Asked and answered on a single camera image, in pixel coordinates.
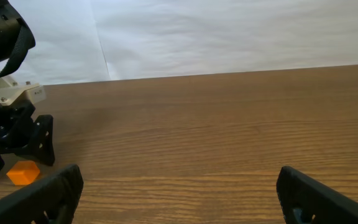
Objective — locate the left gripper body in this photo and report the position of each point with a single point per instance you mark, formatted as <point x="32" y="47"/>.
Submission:
<point x="11" y="133"/>

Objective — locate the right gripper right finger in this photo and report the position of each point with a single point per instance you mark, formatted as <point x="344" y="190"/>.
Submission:
<point x="309" y="199"/>

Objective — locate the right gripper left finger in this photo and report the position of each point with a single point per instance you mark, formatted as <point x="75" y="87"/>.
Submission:
<point x="51" y="196"/>

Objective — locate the orange cube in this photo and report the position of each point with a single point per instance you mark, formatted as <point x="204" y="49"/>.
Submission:
<point x="23" y="173"/>

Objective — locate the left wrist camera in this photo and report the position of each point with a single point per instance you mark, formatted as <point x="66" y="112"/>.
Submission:
<point x="20" y="91"/>

